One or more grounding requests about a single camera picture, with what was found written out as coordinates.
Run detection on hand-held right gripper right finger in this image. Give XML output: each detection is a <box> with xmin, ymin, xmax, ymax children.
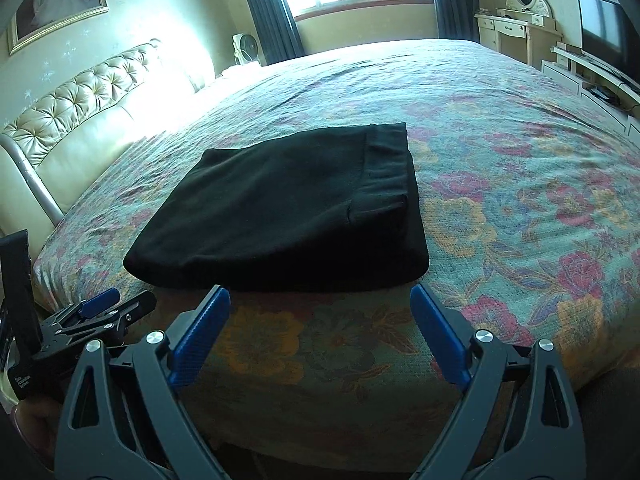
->
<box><xmin>410</xmin><ymin>284</ymin><xmax>587</xmax><ymax>480</ymax></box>

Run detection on white fan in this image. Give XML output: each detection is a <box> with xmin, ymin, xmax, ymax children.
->
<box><xmin>231</xmin><ymin>32</ymin><xmax>262</xmax><ymax>68</ymax></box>

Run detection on floral bedspread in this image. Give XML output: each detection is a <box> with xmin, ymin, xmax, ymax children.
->
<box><xmin>30</xmin><ymin>37</ymin><xmax>640</xmax><ymax>461</ymax></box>

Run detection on person's left hand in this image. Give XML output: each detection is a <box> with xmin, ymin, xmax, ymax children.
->
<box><xmin>9</xmin><ymin>394</ymin><xmax>65</xmax><ymax>457</ymax></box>

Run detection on cream dressing table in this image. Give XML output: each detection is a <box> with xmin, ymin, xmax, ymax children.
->
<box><xmin>473</xmin><ymin>7</ymin><xmax>564</xmax><ymax>68</ymax></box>

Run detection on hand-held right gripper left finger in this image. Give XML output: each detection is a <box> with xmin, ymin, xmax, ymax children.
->
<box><xmin>54</xmin><ymin>285</ymin><xmax>232</xmax><ymax>480</ymax></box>

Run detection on dark blue curtain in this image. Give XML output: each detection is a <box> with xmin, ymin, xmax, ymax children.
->
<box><xmin>428</xmin><ymin>0</ymin><xmax>484</xmax><ymax>43</ymax></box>
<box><xmin>234</xmin><ymin>0</ymin><xmax>307</xmax><ymax>67</ymax></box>

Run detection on white television stand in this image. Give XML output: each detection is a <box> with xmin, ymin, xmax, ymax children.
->
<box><xmin>541</xmin><ymin>45</ymin><xmax>640</xmax><ymax>137</ymax></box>

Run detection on flat screen television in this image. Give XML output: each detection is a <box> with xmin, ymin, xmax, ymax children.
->
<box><xmin>576</xmin><ymin>0</ymin><xmax>640</xmax><ymax>87</ymax></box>

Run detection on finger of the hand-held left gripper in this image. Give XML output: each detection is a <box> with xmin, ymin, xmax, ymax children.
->
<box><xmin>35</xmin><ymin>290</ymin><xmax>158</xmax><ymax>362</ymax></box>
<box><xmin>52</xmin><ymin>288</ymin><xmax>122</xmax><ymax>335</ymax></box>

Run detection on cream tufted headboard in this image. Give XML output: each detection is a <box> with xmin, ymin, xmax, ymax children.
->
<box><xmin>0</xmin><ymin>37</ymin><xmax>217</xmax><ymax>243</ymax></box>

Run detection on framed wall picture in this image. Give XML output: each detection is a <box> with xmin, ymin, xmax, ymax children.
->
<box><xmin>7</xmin><ymin>0</ymin><xmax>110</xmax><ymax>57</ymax></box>

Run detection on black pants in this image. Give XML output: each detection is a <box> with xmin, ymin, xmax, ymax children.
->
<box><xmin>124</xmin><ymin>122</ymin><xmax>431</xmax><ymax>293</ymax></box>

